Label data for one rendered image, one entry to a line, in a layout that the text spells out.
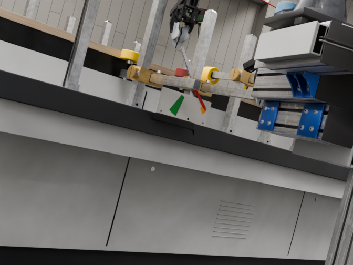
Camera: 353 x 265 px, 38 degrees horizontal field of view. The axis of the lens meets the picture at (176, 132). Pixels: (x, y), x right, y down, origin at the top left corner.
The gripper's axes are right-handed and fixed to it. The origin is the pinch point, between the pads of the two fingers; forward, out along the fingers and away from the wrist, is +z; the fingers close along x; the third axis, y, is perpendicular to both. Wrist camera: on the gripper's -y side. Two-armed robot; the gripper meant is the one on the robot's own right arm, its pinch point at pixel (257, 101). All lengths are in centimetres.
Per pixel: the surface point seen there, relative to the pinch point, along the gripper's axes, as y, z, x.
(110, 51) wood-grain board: -50, -6, -32
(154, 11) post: -30.5, -21.9, -30.8
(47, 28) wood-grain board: -50, -6, -59
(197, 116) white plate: -28.7, 9.6, 0.6
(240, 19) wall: -382, -151, 356
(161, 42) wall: -423, -89, 264
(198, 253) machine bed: -51, 72, 44
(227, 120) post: -30.9, 7.3, 19.2
